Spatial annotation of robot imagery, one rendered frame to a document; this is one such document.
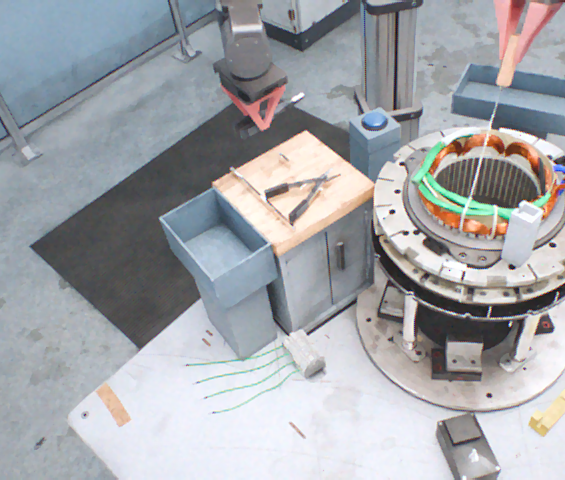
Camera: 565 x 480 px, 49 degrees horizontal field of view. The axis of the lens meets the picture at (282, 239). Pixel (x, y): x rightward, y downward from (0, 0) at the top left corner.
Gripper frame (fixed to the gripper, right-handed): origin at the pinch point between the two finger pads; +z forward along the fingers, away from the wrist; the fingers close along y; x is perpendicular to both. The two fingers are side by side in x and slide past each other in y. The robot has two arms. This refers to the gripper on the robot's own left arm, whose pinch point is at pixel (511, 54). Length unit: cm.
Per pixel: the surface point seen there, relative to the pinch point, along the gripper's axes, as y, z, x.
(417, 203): -6.8, 23.8, 1.2
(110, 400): -43, 70, -26
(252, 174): -35.1, 29.3, -1.3
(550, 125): 1.2, 17.1, 34.8
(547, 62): -44, 49, 235
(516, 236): 8.5, 20.4, -3.3
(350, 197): -18.0, 27.7, 2.0
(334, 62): -134, 67, 194
